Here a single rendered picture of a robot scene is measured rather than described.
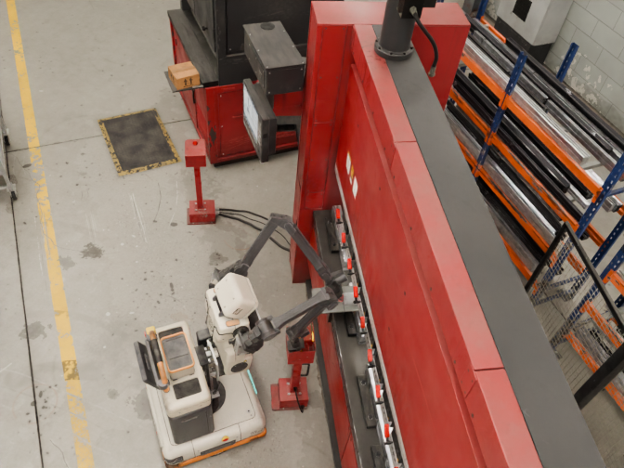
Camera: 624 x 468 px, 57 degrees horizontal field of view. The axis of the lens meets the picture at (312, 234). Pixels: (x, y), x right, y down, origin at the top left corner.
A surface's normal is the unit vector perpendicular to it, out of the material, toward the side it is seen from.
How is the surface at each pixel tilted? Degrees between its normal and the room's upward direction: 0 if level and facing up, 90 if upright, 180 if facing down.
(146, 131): 0
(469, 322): 0
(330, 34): 90
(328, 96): 90
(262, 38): 1
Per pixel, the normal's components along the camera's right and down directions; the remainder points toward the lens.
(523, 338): 0.08, -0.66
